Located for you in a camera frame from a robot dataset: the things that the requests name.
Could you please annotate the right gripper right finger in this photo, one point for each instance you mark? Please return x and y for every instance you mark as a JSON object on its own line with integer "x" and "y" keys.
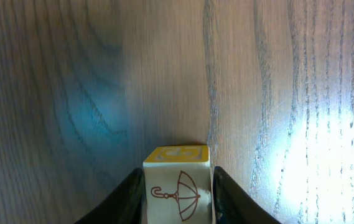
{"x": 233, "y": 205}

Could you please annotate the acorn picture wooden block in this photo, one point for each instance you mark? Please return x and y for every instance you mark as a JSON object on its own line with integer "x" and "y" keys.
{"x": 178, "y": 185}

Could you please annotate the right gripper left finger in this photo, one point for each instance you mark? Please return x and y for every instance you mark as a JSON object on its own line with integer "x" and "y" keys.
{"x": 123, "y": 205}

